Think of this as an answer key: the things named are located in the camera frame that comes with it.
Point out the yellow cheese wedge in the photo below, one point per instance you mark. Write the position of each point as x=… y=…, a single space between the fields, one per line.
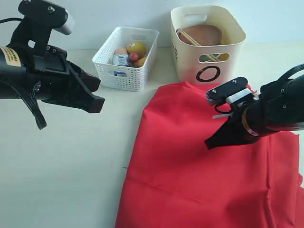
x=140 y=63

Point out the blue white milk carton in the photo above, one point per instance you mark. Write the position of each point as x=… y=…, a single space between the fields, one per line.
x=121 y=60

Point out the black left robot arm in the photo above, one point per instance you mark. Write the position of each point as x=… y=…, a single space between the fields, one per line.
x=9 y=71

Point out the red strawberry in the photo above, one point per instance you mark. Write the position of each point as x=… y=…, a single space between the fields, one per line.
x=133 y=57

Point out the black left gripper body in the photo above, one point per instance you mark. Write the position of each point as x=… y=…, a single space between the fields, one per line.
x=50 y=77

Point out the brown wooden plate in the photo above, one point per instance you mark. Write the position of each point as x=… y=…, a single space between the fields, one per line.
x=205 y=35

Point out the cream plastic bin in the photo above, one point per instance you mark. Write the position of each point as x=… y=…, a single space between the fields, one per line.
x=190 y=61

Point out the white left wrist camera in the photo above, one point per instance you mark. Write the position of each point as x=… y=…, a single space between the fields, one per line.
x=40 y=18

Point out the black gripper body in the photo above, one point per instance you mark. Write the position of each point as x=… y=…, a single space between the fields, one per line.
x=237 y=125

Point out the red scalloped table cloth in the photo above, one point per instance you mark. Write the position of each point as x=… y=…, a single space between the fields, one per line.
x=174 y=181

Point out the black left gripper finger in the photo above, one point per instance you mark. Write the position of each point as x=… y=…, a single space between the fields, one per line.
x=224 y=136
x=80 y=97
x=91 y=81

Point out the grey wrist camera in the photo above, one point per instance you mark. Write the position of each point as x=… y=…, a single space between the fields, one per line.
x=230 y=97

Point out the brown egg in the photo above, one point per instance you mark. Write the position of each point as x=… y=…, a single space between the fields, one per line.
x=121 y=51

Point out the white perforated plastic basket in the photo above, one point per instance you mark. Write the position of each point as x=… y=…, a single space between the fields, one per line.
x=127 y=78

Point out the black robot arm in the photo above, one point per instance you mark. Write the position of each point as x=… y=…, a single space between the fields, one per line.
x=280 y=107

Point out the yellow lemon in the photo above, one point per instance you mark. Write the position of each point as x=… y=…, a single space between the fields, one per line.
x=137 y=47

